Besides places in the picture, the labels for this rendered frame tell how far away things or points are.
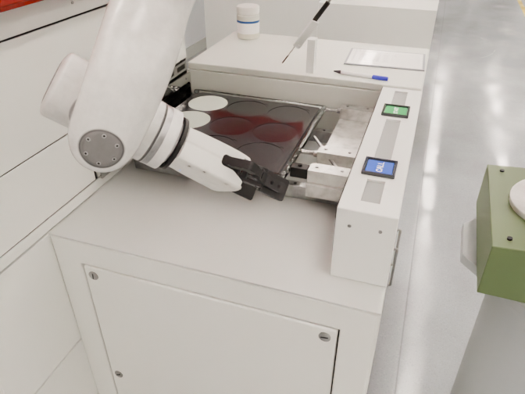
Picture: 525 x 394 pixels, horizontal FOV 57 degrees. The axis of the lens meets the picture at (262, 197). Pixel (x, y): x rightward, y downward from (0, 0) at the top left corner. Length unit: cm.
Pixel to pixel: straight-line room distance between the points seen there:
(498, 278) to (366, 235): 22
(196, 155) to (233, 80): 73
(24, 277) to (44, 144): 25
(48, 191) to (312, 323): 54
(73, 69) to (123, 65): 10
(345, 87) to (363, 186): 50
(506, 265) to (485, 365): 33
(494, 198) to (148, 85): 64
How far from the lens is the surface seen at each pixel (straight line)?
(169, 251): 89
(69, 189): 102
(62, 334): 113
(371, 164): 86
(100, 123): 53
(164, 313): 97
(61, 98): 60
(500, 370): 110
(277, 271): 83
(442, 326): 196
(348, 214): 75
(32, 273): 100
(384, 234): 76
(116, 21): 54
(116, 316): 105
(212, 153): 63
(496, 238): 83
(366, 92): 125
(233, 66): 134
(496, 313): 103
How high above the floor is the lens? 138
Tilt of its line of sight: 33 degrees down
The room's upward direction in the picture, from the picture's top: straight up
